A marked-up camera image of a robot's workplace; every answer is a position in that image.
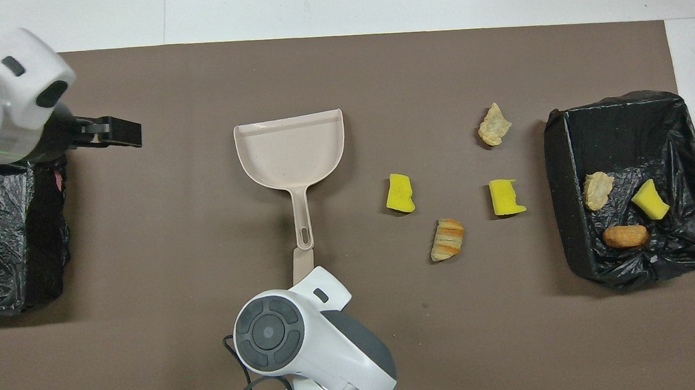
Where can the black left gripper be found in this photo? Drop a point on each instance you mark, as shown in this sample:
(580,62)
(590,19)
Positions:
(63,137)

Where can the beige plastic dustpan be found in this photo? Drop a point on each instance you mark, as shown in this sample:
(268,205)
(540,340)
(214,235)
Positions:
(290,150)

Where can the beige hand brush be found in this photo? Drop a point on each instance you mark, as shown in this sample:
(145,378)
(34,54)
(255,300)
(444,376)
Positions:
(302,264)

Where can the yellow sponge piece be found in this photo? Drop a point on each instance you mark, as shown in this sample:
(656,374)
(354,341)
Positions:
(649,199)
(506,196)
(400,193)

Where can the striped croissant piece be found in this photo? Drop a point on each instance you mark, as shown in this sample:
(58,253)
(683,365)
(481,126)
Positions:
(597,190)
(447,239)

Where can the pale flaky pastry piece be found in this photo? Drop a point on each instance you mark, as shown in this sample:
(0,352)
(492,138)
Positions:
(494,124)

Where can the brown bread roll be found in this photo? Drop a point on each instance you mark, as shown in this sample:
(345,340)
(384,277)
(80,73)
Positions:
(626,236)

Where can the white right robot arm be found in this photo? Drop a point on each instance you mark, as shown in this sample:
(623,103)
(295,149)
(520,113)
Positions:
(308,336)

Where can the black bag-lined trash bin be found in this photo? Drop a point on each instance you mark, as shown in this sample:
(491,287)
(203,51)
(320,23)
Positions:
(627,135)
(24,239)

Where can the brown paper table mat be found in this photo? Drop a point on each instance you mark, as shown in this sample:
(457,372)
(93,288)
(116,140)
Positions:
(144,231)

